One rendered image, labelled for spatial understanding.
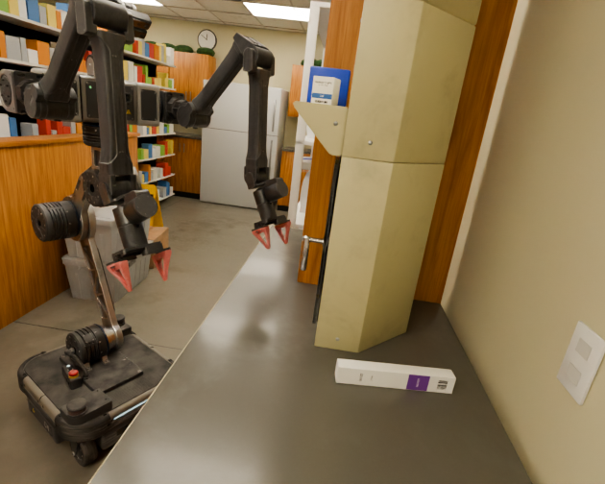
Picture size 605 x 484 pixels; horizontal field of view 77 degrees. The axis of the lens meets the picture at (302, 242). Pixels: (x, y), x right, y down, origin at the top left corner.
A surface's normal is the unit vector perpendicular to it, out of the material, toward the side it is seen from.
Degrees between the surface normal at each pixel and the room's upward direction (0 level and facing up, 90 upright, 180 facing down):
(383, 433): 0
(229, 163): 90
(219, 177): 90
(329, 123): 90
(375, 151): 90
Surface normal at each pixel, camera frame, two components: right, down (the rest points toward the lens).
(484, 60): -0.11, 0.30
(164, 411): 0.11, -0.94
